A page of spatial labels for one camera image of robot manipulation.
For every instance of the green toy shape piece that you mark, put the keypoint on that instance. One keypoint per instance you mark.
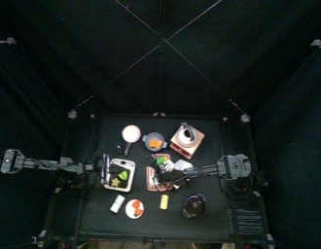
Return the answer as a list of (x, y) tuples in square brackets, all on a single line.
[(122, 175)]

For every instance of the wooden toy stove red front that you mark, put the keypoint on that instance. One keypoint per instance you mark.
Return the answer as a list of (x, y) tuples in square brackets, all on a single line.
[(199, 137)]

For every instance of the yellow toy block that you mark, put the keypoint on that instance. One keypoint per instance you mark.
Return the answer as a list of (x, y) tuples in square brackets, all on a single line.
[(164, 201)]

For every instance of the white toy plate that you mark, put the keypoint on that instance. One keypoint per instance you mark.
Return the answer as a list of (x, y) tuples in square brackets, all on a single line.
[(130, 212)]

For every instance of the yellow toy star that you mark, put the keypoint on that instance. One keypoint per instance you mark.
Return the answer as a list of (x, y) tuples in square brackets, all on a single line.
[(114, 183)]

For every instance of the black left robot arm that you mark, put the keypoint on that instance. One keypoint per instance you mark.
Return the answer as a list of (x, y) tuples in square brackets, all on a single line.
[(40, 163)]

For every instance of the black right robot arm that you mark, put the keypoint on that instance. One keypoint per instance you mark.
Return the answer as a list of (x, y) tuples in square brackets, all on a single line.
[(233, 166)]

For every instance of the large black toy pot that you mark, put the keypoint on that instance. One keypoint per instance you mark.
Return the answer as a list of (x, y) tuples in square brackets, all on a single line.
[(193, 206)]

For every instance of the white toy tray dark inside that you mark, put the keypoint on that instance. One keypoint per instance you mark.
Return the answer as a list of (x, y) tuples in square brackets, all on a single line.
[(125, 161)]

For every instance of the metal frame corner bracket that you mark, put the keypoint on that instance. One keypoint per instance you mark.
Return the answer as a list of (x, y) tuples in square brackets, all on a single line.
[(244, 117), (72, 114), (159, 114), (10, 41), (316, 43)]

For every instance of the grey toy cooking pot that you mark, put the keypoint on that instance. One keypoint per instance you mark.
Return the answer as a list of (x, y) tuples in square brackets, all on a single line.
[(148, 137)]

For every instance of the pink toy cutting tray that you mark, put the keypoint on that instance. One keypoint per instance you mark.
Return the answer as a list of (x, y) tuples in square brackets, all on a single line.
[(148, 181)]

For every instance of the green toy vegetable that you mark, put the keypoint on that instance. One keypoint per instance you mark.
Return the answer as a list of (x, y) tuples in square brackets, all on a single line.
[(160, 160)]

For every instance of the white toy frying pan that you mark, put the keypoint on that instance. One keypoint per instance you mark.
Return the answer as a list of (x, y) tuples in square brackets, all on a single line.
[(130, 133)]

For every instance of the orange toy carrot green leaves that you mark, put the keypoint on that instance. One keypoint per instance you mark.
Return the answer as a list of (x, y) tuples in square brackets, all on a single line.
[(136, 205)]

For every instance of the orange toy food piece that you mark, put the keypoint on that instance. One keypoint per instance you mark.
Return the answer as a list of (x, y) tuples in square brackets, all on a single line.
[(155, 144)]

